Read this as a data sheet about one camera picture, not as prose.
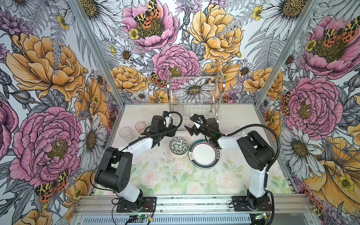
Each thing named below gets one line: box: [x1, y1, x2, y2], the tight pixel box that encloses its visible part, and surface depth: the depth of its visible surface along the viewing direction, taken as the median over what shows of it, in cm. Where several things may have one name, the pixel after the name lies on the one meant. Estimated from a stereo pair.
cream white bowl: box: [169, 149, 189, 159], surface depth 88 cm
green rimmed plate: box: [188, 138, 221, 170], surface depth 92 cm
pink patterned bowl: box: [169, 137, 189, 159], surface depth 91 cm
